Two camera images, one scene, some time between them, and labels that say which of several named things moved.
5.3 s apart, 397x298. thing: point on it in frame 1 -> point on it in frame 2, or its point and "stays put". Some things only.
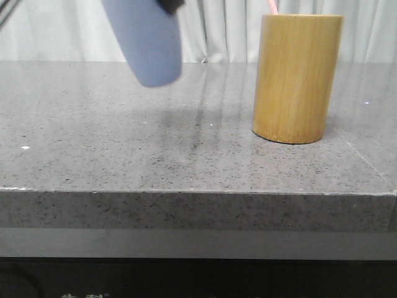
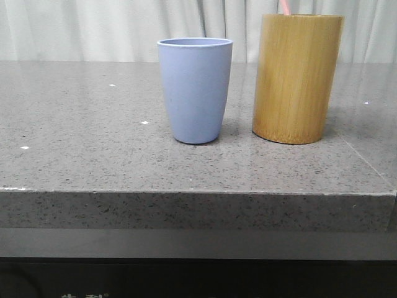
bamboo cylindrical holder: x=298 y=63 stays put
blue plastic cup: x=152 y=36 -> x=196 y=72
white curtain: x=211 y=31 stays put
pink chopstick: x=272 y=7 -> x=285 y=7
